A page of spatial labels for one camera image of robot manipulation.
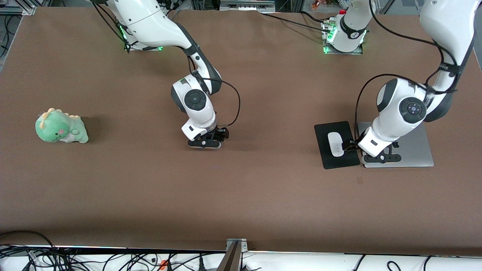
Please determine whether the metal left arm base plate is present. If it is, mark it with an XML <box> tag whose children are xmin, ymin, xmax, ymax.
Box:
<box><xmin>323</xmin><ymin>42</ymin><xmax>364</xmax><ymax>55</ymax></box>

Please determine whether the silver closed laptop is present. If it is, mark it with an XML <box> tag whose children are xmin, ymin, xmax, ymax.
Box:
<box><xmin>357</xmin><ymin>121</ymin><xmax>435</xmax><ymax>168</ymax></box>

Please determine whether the green dinosaur plush toy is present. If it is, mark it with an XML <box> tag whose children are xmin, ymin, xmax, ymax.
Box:
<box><xmin>35</xmin><ymin>108</ymin><xmax>89</xmax><ymax>144</ymax></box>

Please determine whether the grey metal box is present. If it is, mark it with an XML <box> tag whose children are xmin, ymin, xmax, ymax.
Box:
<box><xmin>220</xmin><ymin>0</ymin><xmax>276</xmax><ymax>12</ymax></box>

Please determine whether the black cable on table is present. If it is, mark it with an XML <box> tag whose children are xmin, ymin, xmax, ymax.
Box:
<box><xmin>261</xmin><ymin>11</ymin><xmax>333</xmax><ymax>33</ymax></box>

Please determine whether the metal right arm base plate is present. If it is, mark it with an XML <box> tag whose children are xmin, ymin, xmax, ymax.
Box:
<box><xmin>124</xmin><ymin>39</ymin><xmax>165</xmax><ymax>52</ymax></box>

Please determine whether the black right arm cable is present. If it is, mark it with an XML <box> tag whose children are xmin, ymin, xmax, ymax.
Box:
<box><xmin>188</xmin><ymin>56</ymin><xmax>241</xmax><ymax>127</ymax></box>

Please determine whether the large looping black cable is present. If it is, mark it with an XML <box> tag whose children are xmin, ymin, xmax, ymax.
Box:
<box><xmin>0</xmin><ymin>230</ymin><xmax>58</xmax><ymax>271</ymax></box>

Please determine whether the aluminium post with bracket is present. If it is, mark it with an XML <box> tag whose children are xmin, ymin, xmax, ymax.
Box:
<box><xmin>218</xmin><ymin>238</ymin><xmax>248</xmax><ymax>271</ymax></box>

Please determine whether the white computer mouse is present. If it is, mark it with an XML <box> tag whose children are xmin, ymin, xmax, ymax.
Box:
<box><xmin>327</xmin><ymin>131</ymin><xmax>345</xmax><ymax>157</ymax></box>

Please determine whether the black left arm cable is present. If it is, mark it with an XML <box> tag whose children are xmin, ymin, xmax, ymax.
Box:
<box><xmin>353</xmin><ymin>0</ymin><xmax>461</xmax><ymax>144</ymax></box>

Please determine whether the black mouse pad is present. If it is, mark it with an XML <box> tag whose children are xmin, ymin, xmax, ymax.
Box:
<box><xmin>314</xmin><ymin>121</ymin><xmax>361</xmax><ymax>170</ymax></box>

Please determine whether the aluminium frame profile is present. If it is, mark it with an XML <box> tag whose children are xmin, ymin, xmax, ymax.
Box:
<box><xmin>0</xmin><ymin>0</ymin><xmax>37</xmax><ymax>16</ymax></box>

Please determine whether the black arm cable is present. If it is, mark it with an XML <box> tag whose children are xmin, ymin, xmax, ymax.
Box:
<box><xmin>353</xmin><ymin>0</ymin><xmax>461</xmax><ymax>144</ymax></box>
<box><xmin>188</xmin><ymin>56</ymin><xmax>241</xmax><ymax>127</ymax></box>

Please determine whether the tangled black cable bundle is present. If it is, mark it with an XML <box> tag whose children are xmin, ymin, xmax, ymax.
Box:
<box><xmin>56</xmin><ymin>249</ymin><xmax>226</xmax><ymax>271</ymax></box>

